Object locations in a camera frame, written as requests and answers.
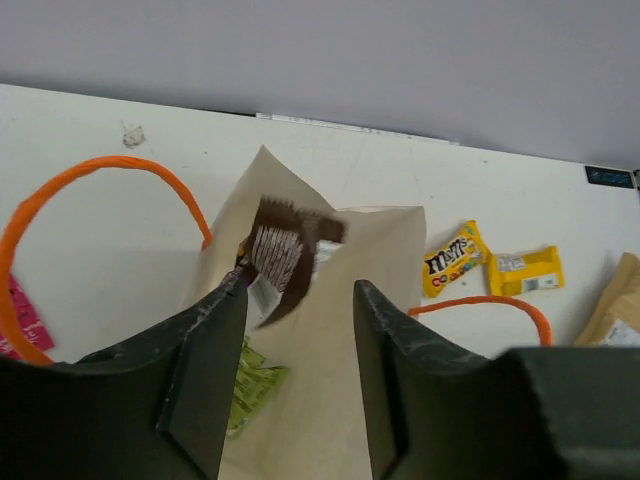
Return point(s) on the large brown paper snack pouch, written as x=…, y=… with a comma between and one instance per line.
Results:
x=615, y=320

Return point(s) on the green snack packet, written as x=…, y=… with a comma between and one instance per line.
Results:
x=256, y=383

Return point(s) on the yellow M&M's candy pack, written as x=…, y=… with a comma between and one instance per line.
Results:
x=463, y=252

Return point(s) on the pink snack packet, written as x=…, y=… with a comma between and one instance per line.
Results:
x=32, y=326

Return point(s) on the blue label sticker right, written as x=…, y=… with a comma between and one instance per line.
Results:
x=609, y=177

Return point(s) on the brown chocolate bar wrapper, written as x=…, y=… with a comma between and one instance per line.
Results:
x=278, y=259

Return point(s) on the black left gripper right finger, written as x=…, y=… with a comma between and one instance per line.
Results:
x=434, y=410

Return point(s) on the cream paper bag orange handles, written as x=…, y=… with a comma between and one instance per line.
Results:
x=314, y=427

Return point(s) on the yellow snack bar wrapper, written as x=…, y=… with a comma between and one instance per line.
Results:
x=514, y=274

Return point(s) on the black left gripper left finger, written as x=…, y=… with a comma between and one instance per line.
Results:
x=154, y=406

